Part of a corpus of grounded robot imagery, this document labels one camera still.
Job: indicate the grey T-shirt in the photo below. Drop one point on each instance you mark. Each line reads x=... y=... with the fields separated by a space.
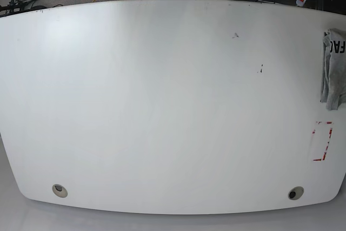
x=333 y=74

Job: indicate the red tape rectangle marking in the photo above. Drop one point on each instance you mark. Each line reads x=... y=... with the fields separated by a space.
x=320 y=140

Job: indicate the left table cable grommet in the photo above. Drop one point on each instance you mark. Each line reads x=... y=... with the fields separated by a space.
x=59 y=191

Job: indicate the table cable grommet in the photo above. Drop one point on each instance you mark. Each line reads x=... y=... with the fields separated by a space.
x=296 y=193
x=59 y=191

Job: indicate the right table cable grommet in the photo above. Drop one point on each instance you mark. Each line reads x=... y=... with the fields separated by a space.
x=296 y=193

